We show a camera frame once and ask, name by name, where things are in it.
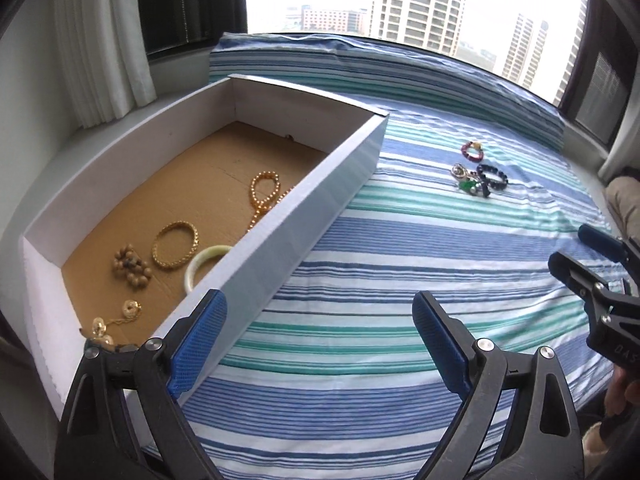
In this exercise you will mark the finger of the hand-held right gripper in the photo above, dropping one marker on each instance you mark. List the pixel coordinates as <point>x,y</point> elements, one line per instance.
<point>575,275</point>
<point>600,242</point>

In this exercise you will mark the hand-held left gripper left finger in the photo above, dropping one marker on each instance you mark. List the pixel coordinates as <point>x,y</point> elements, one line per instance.
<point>195,345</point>

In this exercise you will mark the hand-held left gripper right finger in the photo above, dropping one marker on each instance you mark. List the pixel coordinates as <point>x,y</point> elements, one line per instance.
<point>442,345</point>

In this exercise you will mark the pale jade bangle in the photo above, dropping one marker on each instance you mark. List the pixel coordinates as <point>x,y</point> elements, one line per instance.
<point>192,270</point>

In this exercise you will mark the white cardboard box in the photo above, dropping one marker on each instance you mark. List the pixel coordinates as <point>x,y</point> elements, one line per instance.
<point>280,240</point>

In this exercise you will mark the person's right hand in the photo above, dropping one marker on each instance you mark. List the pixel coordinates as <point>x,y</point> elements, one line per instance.
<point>617,392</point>

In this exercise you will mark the beige cushion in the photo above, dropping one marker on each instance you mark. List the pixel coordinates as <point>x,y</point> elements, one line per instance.
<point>625,207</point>

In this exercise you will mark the blue green striped bed sheet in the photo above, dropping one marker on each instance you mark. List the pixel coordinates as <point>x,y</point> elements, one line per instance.
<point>375,310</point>

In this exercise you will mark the green stone pendant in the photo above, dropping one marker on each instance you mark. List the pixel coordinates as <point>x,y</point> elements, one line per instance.
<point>469,187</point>

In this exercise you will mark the dark window with blinds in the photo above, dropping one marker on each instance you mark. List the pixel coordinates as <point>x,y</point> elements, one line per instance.
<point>600,95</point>
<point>190,5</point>

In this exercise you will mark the slim beige apartment tower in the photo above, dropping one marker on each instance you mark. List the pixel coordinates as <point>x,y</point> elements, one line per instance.
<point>525,50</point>

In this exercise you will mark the striped bolster pillow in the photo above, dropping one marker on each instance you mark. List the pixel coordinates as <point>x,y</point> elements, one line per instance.
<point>380,70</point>

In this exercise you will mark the tall beige apartment tower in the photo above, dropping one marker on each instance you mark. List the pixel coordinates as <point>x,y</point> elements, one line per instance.
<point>417,5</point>

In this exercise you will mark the white curtain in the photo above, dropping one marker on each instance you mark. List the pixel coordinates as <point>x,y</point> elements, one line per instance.
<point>105,45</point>

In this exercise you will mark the low brick building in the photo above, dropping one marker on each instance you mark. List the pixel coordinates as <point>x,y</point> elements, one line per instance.
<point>332,20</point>

